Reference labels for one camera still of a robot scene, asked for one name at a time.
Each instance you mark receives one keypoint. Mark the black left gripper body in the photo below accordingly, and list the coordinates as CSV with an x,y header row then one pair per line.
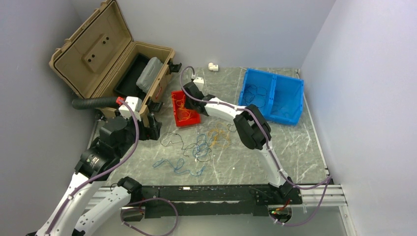
x,y
148,132

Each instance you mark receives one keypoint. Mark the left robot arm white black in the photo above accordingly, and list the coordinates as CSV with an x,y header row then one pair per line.
x,y
94,167

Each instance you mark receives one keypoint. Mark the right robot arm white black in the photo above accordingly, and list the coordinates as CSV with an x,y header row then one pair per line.
x,y
253,131

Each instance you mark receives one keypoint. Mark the white pipe elbow fitting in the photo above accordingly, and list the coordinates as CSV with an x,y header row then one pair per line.
x,y
213,67

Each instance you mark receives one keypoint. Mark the red plastic bin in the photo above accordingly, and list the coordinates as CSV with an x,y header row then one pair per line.
x,y
183,116

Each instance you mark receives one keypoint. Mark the grey plastic organizer box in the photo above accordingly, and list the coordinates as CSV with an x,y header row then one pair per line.
x,y
149,74

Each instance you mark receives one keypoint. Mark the black toolbox tray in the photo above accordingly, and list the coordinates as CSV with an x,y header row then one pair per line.
x,y
126,86

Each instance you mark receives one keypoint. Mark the blue bin left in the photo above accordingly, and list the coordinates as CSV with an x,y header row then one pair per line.
x,y
257,89

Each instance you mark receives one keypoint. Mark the blue bin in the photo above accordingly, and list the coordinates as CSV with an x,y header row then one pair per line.
x,y
257,89
287,103

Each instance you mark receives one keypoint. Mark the tan hard toolbox case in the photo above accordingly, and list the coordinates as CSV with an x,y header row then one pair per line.
x,y
96,56

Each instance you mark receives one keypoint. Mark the blue bin right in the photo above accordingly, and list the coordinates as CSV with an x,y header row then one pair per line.
x,y
287,103

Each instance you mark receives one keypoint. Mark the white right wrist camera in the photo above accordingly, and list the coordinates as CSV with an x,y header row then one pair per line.
x,y
199,82

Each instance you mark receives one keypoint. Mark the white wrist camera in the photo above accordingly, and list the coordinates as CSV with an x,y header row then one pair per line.
x,y
127,104
199,82

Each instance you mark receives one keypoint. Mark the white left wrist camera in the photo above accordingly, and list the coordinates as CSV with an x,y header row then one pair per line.
x,y
127,104

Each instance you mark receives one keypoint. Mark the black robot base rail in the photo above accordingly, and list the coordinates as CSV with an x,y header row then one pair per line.
x,y
202,200

